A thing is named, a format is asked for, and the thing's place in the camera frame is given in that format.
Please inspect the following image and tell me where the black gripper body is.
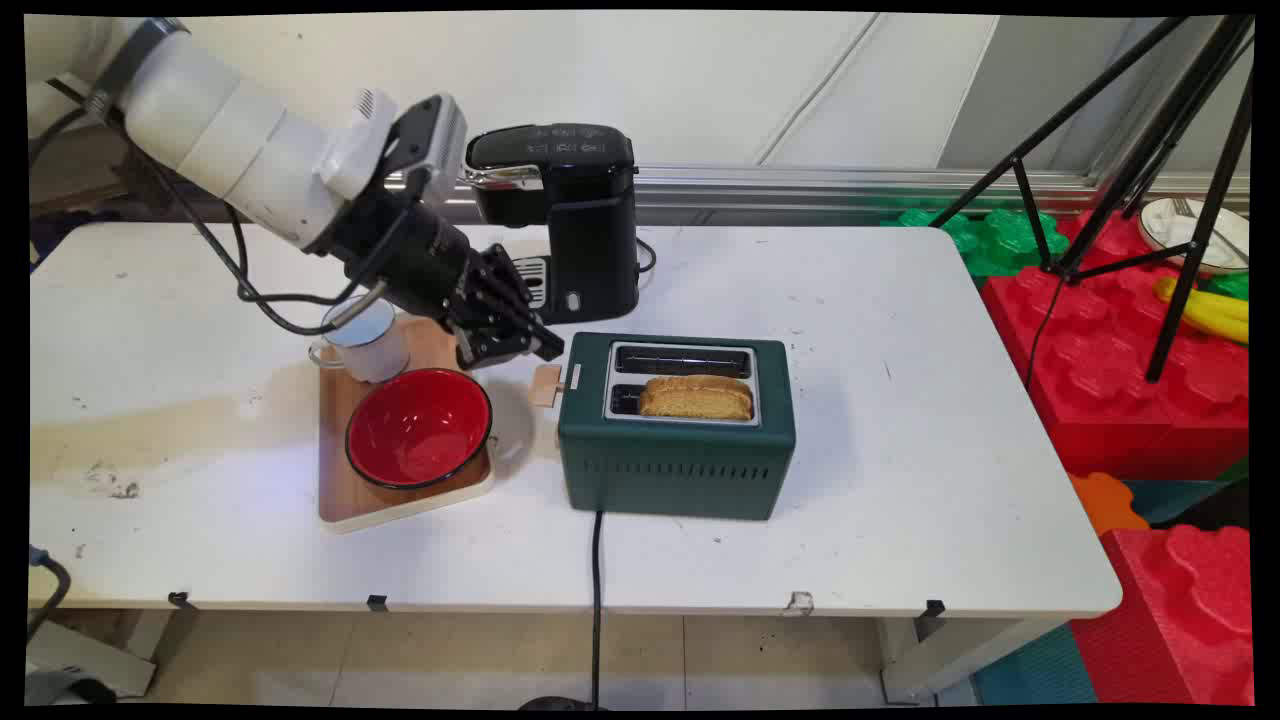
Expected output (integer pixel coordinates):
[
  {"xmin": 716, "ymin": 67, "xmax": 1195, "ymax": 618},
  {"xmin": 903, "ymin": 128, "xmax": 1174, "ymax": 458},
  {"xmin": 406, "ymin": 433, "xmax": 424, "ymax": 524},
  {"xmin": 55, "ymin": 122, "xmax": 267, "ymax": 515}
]
[{"xmin": 314, "ymin": 186, "xmax": 488, "ymax": 331}]

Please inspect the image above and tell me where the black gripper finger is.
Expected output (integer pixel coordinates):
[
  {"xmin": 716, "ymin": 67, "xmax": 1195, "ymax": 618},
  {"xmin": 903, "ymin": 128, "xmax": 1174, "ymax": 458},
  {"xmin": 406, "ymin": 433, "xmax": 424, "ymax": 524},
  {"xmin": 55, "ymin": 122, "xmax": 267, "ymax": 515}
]
[
  {"xmin": 480, "ymin": 243, "xmax": 566, "ymax": 362},
  {"xmin": 448, "ymin": 296, "xmax": 546, "ymax": 372}
]

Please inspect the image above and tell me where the white enamel mug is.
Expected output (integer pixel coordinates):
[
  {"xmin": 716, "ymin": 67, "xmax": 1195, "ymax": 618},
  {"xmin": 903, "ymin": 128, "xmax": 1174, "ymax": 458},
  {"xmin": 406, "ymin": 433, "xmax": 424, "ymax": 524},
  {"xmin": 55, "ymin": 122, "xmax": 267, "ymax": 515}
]
[{"xmin": 308, "ymin": 295, "xmax": 413, "ymax": 385}]

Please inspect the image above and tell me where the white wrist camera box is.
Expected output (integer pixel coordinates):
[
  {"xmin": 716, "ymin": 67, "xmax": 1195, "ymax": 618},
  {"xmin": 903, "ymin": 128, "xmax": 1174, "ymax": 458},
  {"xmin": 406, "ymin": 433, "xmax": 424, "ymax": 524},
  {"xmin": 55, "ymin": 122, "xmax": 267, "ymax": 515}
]
[{"xmin": 314, "ymin": 88, "xmax": 469, "ymax": 208}]

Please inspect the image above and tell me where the black camera tripod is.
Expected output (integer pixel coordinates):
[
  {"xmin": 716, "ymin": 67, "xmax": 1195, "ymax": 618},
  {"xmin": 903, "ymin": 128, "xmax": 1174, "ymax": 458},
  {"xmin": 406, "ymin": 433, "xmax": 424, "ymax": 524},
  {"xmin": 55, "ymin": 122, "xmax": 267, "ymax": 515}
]
[{"xmin": 928, "ymin": 14, "xmax": 1256, "ymax": 385}]

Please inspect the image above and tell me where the green two-slot toaster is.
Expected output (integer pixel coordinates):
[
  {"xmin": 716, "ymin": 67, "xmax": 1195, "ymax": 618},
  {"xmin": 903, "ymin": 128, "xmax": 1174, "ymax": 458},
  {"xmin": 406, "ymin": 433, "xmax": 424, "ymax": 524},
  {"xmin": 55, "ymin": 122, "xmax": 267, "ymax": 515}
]
[{"xmin": 556, "ymin": 332, "xmax": 798, "ymax": 522}]

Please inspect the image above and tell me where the orange foam piece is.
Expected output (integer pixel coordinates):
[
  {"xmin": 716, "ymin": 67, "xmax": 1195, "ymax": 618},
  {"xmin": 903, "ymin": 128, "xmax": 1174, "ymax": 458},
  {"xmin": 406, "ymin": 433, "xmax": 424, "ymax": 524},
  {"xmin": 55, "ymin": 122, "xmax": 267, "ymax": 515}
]
[{"xmin": 1067, "ymin": 470, "xmax": 1153, "ymax": 538}]

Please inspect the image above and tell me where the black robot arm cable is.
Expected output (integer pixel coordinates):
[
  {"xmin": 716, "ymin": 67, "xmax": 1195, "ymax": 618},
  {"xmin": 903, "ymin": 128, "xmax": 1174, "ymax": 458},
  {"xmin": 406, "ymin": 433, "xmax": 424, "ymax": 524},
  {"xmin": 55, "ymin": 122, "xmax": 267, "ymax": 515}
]
[{"xmin": 30, "ymin": 105, "xmax": 391, "ymax": 338}]

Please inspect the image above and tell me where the large red foam block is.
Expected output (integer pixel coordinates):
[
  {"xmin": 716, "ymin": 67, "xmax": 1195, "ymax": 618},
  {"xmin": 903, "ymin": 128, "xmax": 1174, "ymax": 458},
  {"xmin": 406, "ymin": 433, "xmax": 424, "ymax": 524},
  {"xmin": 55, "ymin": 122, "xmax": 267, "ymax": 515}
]
[{"xmin": 979, "ymin": 208, "xmax": 1251, "ymax": 482}]

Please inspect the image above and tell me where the black toaster power cable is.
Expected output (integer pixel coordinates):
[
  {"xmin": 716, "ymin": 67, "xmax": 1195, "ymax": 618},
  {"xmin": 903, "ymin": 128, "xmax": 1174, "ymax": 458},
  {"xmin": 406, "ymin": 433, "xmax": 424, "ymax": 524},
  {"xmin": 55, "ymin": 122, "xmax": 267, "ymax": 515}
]
[{"xmin": 589, "ymin": 509, "xmax": 607, "ymax": 709}]

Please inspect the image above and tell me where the wooden serving tray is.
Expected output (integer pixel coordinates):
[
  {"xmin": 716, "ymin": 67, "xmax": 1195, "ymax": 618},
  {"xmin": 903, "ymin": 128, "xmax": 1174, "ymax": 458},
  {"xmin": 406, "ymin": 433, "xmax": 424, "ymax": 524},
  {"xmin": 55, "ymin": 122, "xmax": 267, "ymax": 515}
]
[{"xmin": 317, "ymin": 314, "xmax": 497, "ymax": 535}]

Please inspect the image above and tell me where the white bowl with cutlery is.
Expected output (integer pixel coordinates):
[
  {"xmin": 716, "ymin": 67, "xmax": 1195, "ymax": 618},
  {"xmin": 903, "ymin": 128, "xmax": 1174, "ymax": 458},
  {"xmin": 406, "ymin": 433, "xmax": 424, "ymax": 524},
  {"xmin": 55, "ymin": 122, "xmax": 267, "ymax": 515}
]
[{"xmin": 1138, "ymin": 196, "xmax": 1250, "ymax": 277}]

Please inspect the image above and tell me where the red bowl with black rim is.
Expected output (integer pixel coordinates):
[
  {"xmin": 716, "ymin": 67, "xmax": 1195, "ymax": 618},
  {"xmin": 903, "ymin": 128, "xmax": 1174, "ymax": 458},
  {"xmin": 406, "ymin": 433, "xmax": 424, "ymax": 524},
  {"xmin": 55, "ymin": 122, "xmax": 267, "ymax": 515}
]
[{"xmin": 345, "ymin": 367, "xmax": 494, "ymax": 491}]

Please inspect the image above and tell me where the yellow toy banana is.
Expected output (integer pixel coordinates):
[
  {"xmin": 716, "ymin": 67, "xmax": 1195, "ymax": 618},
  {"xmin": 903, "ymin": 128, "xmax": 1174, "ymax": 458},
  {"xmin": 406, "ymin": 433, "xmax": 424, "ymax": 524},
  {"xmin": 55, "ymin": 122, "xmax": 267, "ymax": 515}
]
[{"xmin": 1153, "ymin": 276, "xmax": 1251, "ymax": 346}]

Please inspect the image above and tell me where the toasted bread slice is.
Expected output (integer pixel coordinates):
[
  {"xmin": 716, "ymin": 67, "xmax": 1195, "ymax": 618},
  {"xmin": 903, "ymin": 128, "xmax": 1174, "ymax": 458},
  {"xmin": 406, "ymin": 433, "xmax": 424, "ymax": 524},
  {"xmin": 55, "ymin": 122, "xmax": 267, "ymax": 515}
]
[{"xmin": 638, "ymin": 374, "xmax": 755, "ymax": 422}]

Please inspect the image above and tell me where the green foam block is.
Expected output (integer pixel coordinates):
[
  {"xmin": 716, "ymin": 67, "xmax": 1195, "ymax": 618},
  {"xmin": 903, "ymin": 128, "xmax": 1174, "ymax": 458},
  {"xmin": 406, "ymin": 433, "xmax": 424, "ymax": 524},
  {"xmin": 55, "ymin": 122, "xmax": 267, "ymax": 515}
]
[{"xmin": 880, "ymin": 207, "xmax": 1071, "ymax": 279}]

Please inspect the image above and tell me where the black coffee machine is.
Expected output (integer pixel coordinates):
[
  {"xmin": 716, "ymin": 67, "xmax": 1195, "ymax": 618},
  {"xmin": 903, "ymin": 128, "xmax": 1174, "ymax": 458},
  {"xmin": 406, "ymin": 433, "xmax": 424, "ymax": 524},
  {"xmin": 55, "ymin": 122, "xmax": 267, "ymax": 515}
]
[{"xmin": 461, "ymin": 123, "xmax": 642, "ymax": 325}]

